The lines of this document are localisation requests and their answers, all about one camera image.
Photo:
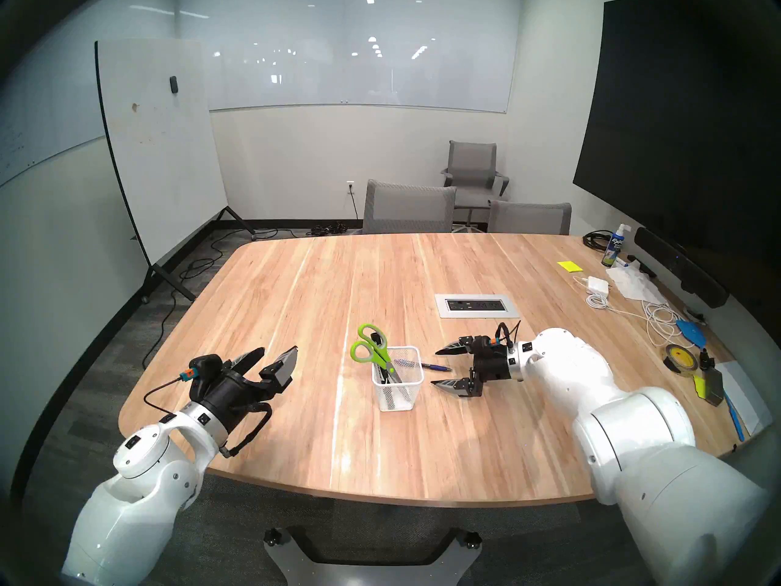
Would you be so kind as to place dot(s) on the yellow and black block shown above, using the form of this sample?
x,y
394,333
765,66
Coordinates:
x,y
711,386

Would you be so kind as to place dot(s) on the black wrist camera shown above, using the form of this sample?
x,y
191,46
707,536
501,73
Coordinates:
x,y
485,342
204,371

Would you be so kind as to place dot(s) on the black and yellow tape roll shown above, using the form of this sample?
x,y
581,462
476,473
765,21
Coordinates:
x,y
670,358

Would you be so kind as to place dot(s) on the whiteboard cleaner spray bottle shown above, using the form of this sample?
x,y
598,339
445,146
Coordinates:
x,y
612,249

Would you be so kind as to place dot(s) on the gray swivel chair with armrests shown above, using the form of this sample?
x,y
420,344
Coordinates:
x,y
473,163

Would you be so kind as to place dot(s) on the gray robot base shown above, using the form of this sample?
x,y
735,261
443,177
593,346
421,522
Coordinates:
x,y
366,572

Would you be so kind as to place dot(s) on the rolling whiteboard on black stand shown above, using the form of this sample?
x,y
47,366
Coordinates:
x,y
158,151

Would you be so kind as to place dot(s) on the silver table power outlet panel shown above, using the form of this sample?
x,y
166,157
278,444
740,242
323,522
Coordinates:
x,y
476,306

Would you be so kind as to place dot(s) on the blue ballpoint pen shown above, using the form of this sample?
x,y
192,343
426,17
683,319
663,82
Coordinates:
x,y
430,365

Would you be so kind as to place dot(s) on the white power adapter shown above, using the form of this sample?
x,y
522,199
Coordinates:
x,y
598,284

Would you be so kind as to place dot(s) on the small black bottle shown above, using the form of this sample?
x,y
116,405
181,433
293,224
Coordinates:
x,y
705,359

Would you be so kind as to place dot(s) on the thin blue stick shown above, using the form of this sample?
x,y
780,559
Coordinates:
x,y
735,420

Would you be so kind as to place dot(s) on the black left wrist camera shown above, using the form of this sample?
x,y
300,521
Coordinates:
x,y
204,371

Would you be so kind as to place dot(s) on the black video sound bar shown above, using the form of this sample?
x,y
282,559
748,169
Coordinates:
x,y
677,264

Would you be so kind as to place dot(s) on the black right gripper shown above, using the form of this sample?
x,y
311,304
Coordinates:
x,y
491,365

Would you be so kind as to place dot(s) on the gray mesh office chair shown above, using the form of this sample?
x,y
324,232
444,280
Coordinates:
x,y
409,209
528,218

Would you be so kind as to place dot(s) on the flat blue plastic object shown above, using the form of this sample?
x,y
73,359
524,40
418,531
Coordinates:
x,y
691,333

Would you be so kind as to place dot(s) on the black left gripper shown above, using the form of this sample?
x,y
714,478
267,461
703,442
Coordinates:
x,y
235,398

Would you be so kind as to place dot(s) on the large black wall television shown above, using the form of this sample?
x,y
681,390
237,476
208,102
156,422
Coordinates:
x,y
671,133

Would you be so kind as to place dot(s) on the crumpled white tissue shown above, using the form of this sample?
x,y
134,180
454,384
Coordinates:
x,y
631,282

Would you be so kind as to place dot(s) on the black permanent marker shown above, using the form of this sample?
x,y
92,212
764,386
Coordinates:
x,y
383,376

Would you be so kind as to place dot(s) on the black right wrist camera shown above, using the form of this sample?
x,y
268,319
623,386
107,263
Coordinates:
x,y
485,342

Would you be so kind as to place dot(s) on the white paper sheet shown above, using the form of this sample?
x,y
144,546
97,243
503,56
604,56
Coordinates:
x,y
747,395

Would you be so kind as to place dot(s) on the wide wall glass whiteboard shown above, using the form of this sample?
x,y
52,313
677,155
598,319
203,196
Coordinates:
x,y
366,72

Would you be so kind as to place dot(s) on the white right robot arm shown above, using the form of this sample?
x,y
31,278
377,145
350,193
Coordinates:
x,y
640,420

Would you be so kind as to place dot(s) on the white mesh pen holder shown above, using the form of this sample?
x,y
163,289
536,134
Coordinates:
x,y
399,395

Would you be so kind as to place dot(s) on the wall whiteboard with handwriting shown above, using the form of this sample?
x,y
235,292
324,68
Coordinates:
x,y
49,115

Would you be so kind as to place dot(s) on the yellow sticky note pad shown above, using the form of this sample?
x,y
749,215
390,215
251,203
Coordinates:
x,y
570,266

